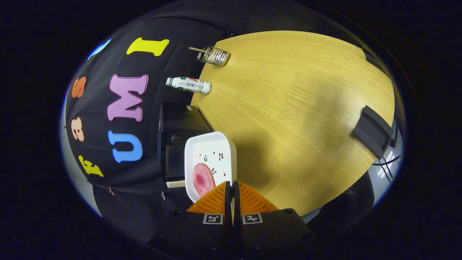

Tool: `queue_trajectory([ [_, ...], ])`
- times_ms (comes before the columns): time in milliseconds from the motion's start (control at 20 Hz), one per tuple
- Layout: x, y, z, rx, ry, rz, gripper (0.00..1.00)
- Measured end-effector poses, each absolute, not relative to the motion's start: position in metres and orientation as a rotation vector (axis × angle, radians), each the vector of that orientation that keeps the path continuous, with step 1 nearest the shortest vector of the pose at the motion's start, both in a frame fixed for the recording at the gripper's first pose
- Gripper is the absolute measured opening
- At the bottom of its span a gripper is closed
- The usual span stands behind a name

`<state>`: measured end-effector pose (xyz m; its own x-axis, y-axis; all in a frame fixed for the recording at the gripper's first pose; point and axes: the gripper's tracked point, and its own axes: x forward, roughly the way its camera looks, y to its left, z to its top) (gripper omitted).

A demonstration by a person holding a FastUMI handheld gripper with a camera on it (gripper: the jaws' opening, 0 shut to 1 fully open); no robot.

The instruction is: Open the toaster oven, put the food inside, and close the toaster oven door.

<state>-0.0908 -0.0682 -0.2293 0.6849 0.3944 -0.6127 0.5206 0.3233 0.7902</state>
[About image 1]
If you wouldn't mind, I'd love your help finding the black rectangular bracket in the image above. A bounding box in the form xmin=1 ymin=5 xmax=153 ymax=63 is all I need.
xmin=351 ymin=105 xmax=396 ymax=159

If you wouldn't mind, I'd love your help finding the black cable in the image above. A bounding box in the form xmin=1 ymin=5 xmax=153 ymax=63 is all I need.
xmin=372 ymin=153 xmax=403 ymax=182

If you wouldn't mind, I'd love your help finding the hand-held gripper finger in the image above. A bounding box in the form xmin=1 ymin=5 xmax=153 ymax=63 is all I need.
xmin=148 ymin=181 xmax=233 ymax=257
xmin=233 ymin=181 xmax=316 ymax=257

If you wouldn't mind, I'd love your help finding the white bottle green label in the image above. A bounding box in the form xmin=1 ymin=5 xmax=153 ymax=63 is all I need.
xmin=166 ymin=77 xmax=212 ymax=95

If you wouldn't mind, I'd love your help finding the white square plate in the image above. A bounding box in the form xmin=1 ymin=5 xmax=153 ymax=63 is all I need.
xmin=184 ymin=131 xmax=237 ymax=203

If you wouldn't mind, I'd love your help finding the metal wire holder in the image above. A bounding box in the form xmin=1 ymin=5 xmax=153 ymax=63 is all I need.
xmin=197 ymin=46 xmax=231 ymax=66

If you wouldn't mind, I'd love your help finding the pink ham slice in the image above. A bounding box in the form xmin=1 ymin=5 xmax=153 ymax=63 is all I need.
xmin=192 ymin=163 xmax=216 ymax=198

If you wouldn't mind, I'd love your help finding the black backdrop cloth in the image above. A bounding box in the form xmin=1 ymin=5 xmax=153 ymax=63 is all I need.
xmin=64 ymin=4 xmax=365 ymax=239

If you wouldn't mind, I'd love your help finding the black toaster oven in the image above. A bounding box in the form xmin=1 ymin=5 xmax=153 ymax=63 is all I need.
xmin=158 ymin=102 xmax=213 ymax=183

